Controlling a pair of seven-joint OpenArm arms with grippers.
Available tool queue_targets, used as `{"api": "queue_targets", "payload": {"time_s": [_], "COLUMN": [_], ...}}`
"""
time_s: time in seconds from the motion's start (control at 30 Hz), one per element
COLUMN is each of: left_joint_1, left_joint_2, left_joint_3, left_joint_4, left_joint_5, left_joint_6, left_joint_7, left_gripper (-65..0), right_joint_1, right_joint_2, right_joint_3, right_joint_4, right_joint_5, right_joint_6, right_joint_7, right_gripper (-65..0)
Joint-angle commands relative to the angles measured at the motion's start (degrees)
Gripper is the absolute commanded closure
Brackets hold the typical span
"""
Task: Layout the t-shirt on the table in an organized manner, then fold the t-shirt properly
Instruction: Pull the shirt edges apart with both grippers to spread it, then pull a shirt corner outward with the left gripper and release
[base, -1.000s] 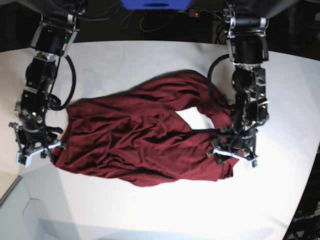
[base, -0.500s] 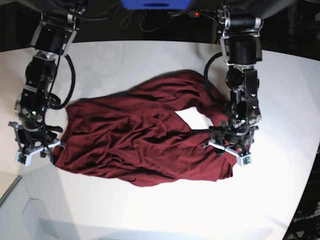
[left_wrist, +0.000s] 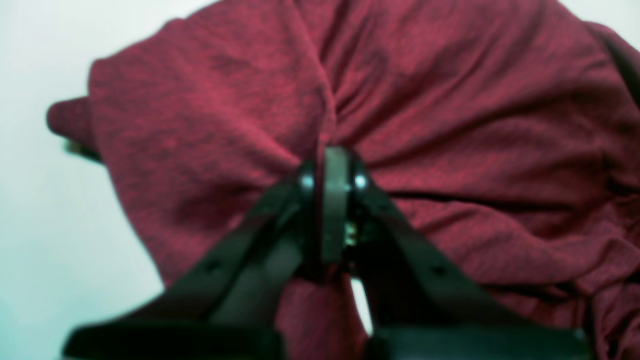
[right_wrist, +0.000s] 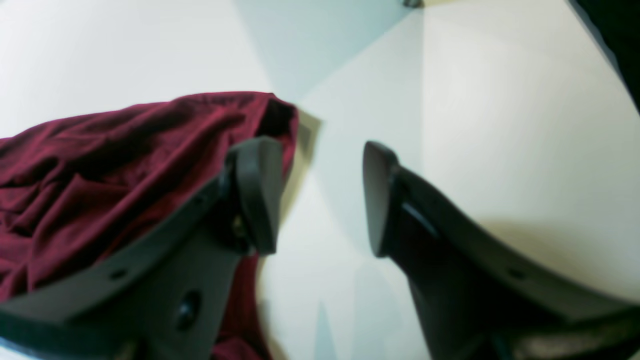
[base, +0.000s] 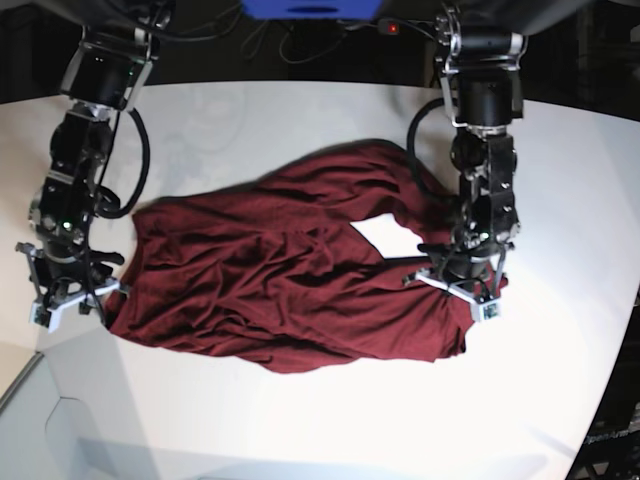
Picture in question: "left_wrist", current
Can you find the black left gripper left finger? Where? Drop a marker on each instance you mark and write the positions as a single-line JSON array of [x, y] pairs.
[[225, 307]]

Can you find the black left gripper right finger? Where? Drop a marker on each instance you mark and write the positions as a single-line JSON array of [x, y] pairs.
[[421, 305]]

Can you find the maroon t-shirt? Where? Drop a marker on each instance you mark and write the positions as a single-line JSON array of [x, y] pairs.
[[501, 128]]

